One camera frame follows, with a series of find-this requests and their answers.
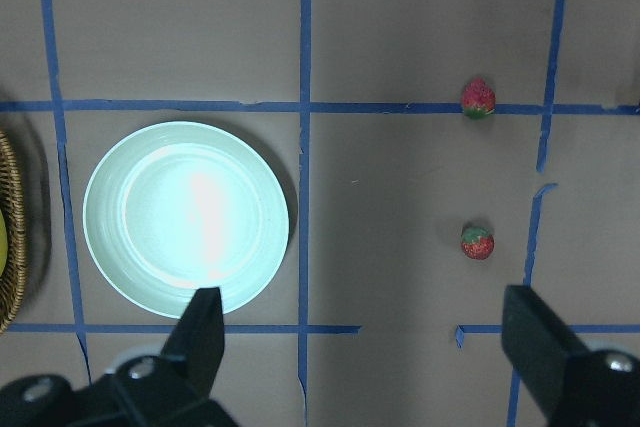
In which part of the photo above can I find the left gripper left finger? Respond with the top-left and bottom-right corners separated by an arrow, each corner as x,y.
160,287 -> 224,397

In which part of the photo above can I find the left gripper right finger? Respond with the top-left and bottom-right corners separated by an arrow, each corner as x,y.
501,285 -> 620,417

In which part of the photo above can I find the red strawberry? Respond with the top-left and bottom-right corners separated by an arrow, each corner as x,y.
460,225 -> 495,261
460,78 -> 496,120

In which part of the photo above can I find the light green plate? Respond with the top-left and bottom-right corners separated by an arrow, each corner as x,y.
82,121 -> 290,318

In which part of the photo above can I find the yellow banana bunch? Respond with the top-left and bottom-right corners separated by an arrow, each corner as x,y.
0,212 -> 9,275

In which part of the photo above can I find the wicker basket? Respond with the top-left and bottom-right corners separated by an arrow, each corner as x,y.
1,131 -> 29,333

